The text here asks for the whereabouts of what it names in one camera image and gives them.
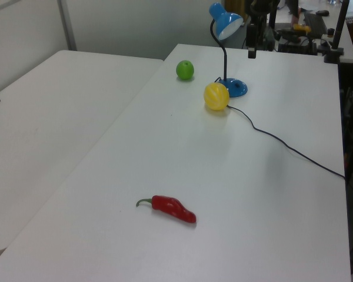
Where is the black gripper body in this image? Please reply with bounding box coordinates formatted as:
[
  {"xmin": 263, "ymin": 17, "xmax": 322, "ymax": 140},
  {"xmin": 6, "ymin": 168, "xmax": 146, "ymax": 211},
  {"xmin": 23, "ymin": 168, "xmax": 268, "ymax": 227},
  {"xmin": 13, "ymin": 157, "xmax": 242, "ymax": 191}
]
[{"xmin": 247, "ymin": 23, "xmax": 258, "ymax": 52}]

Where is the blue desk lamp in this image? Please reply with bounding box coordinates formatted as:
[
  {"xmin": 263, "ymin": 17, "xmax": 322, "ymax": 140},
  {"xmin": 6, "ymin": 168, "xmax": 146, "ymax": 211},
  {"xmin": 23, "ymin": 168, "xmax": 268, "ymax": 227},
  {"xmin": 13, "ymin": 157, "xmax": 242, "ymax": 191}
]
[{"xmin": 208, "ymin": 2, "xmax": 249, "ymax": 99}]

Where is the yellow striped toy melon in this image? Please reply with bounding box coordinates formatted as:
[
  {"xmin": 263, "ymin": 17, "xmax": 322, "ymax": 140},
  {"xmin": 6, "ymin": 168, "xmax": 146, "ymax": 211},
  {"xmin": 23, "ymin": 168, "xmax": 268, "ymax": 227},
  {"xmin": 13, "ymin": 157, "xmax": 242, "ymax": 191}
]
[{"xmin": 203, "ymin": 82, "xmax": 231, "ymax": 112}]

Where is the black keyboard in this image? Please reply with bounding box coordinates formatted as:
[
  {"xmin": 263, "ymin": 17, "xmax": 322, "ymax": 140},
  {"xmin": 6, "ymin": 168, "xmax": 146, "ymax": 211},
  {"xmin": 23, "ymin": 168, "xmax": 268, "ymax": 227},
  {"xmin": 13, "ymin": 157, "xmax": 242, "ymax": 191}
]
[{"xmin": 304, "ymin": 12, "xmax": 328, "ymax": 38}]

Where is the green toy apple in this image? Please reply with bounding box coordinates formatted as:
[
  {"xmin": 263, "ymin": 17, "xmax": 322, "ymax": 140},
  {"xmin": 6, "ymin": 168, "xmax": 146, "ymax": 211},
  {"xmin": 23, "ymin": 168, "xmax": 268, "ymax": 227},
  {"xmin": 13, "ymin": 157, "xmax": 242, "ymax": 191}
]
[{"xmin": 175, "ymin": 60, "xmax": 195, "ymax": 80}]

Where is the red toy chili pepper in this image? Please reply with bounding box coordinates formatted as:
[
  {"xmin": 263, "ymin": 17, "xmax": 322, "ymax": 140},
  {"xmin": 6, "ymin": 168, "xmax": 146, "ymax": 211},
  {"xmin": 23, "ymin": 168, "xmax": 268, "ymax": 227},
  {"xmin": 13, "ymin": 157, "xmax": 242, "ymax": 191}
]
[{"xmin": 135, "ymin": 195, "xmax": 197, "ymax": 224}]

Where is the black camera pole with clamp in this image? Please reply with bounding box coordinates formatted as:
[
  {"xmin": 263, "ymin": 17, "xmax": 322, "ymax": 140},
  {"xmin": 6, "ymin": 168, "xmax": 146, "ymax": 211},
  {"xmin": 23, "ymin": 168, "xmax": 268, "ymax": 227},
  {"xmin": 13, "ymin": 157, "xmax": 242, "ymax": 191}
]
[{"xmin": 324, "ymin": 0, "xmax": 350, "ymax": 63}]

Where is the black lamp power cord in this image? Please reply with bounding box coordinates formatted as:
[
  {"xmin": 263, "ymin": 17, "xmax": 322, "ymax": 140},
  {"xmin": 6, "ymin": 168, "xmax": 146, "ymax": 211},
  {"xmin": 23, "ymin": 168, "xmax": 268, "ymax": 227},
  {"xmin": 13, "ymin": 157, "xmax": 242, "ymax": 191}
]
[{"xmin": 214, "ymin": 76, "xmax": 347, "ymax": 179}]

